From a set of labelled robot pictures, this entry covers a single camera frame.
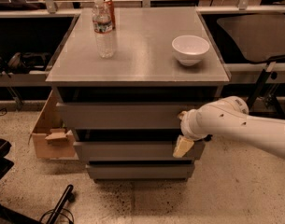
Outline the grey top drawer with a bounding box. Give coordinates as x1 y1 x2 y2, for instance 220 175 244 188
57 103 196 130

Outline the grey drawer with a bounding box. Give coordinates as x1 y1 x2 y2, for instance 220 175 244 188
57 103 196 130
73 139 207 162
86 163 194 180

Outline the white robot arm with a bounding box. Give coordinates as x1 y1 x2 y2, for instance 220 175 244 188
173 96 285 160

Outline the grey drawer cabinet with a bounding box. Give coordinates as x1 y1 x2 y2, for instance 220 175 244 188
46 7 232 182

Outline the grey bottom drawer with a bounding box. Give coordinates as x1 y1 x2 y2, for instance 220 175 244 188
86 163 194 180

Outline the grey middle drawer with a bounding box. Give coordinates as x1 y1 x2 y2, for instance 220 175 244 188
73 139 207 162

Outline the white ceramic bowl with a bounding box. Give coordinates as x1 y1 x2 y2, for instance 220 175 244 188
172 35 210 66

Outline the clear plastic water bottle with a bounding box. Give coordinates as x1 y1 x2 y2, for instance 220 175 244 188
92 0 115 58

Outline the brown cardboard box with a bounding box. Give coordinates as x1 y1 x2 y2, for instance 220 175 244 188
31 92 76 159

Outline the red soda can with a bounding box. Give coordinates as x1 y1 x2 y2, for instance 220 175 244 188
104 0 116 27

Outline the dark headset on shelf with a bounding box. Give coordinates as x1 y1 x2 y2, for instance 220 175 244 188
0 52 51 75

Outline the black chair base left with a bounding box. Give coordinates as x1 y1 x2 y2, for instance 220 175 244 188
0 139 75 224

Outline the black floor cable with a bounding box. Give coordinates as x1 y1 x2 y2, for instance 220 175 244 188
38 207 75 224

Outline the grey metal shelf rail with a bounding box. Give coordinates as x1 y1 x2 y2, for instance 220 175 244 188
0 0 285 19

